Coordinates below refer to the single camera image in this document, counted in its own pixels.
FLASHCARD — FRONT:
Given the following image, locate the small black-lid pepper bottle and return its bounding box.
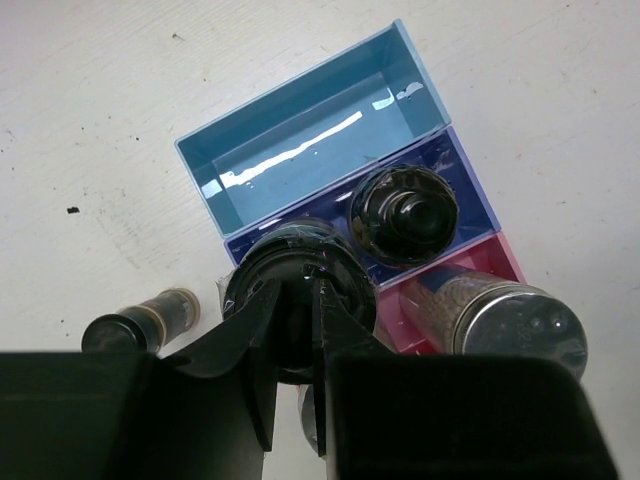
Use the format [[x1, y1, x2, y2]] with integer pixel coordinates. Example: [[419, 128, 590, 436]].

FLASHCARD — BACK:
[[81, 288, 201, 354]]

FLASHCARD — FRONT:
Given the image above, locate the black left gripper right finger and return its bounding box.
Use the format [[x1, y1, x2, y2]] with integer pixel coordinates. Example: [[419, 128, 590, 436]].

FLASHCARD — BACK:
[[312, 280, 618, 479]]

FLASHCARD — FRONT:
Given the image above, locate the silver-lid shaker bottle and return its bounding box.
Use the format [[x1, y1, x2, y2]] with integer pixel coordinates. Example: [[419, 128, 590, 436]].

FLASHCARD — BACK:
[[399, 264, 589, 381], [297, 385, 318, 453]]

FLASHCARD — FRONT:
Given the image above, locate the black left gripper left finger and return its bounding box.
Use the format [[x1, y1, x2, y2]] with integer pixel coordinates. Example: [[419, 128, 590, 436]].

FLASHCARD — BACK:
[[1, 280, 282, 479]]

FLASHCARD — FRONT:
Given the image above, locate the pink organizer box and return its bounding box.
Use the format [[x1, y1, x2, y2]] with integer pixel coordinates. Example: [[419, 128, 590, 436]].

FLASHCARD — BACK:
[[378, 233, 525, 355]]

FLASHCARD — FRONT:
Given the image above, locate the black-cap spice jar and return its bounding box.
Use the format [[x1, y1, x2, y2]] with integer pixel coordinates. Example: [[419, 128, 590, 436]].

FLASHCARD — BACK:
[[221, 218, 377, 385], [347, 165, 459, 269]]

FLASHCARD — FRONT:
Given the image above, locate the light blue organizer box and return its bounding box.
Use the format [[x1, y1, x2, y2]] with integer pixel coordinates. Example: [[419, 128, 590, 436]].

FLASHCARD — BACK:
[[176, 20, 450, 237]]

